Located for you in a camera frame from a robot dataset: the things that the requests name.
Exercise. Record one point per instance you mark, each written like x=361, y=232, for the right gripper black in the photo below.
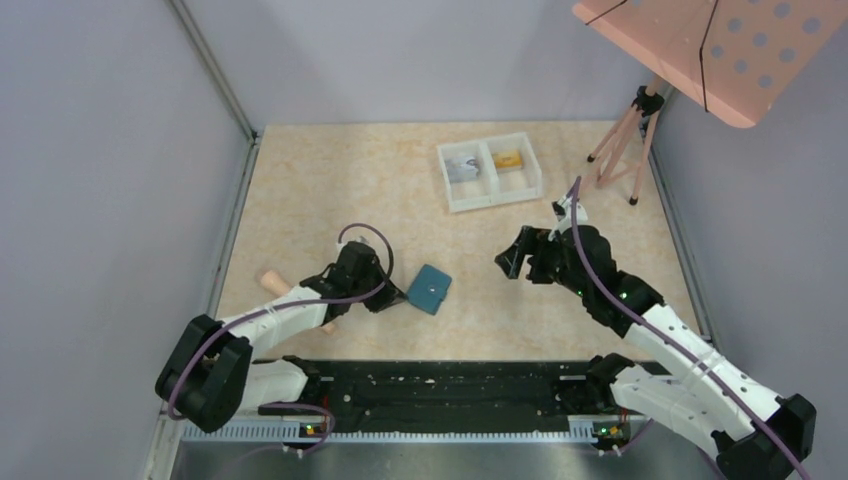
x=534, y=258

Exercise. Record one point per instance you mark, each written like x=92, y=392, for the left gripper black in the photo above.
x=374, y=291

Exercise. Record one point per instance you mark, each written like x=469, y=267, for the teal card holder wallet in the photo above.
x=429, y=289

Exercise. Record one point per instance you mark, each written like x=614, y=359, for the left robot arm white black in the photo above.
x=215, y=371

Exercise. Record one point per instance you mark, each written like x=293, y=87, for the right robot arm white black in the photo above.
x=749, y=430

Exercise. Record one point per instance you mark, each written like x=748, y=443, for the gold card in tray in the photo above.
x=505, y=161

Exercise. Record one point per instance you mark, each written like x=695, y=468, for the silver card in tray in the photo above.
x=462, y=169

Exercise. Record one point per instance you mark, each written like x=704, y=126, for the white two-compartment tray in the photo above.
x=492, y=188

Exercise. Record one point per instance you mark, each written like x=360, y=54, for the beige wooden peg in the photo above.
x=278, y=283

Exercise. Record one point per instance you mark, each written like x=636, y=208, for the pink tripod stand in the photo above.
x=643, y=112

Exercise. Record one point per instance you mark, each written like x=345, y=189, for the pink perforated board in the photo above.
x=733, y=57

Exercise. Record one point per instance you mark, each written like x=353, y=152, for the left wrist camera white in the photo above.
x=362, y=240

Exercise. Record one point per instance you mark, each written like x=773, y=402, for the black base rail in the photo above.
x=452, y=397

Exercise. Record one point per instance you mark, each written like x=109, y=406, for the grey slotted cable duct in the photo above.
x=279, y=431

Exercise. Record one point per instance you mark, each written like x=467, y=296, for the aluminium frame post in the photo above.
x=212, y=68

